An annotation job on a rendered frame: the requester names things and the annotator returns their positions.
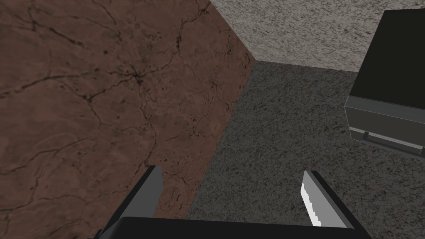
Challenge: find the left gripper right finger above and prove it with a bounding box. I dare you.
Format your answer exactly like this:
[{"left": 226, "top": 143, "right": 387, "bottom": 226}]
[{"left": 300, "top": 170, "right": 363, "bottom": 229}]

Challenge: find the grey and black appliance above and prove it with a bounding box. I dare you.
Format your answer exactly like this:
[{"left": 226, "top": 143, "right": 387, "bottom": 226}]
[{"left": 344, "top": 8, "right": 425, "bottom": 158}]

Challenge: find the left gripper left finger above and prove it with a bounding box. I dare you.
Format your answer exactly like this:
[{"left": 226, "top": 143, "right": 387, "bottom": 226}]
[{"left": 109, "top": 165, "right": 164, "bottom": 229}]

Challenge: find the grey bar handle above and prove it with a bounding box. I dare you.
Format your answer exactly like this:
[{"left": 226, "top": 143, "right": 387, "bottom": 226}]
[{"left": 361, "top": 131, "right": 425, "bottom": 156}]

